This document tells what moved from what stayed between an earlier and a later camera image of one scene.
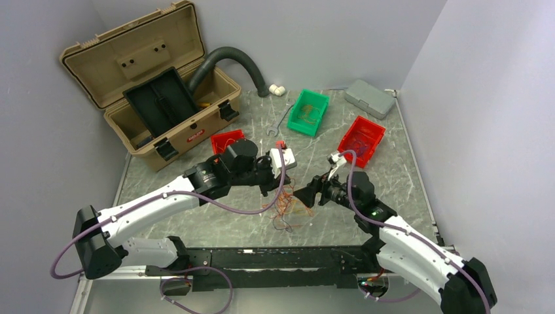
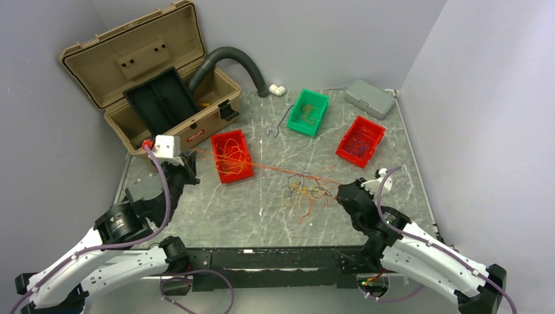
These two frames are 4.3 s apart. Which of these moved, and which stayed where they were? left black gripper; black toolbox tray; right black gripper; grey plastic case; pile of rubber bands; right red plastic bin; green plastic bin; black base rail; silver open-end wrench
Moved: pile of rubber bands; left black gripper; right black gripper
Stayed: grey plastic case; right red plastic bin; silver open-end wrench; green plastic bin; black toolbox tray; black base rail
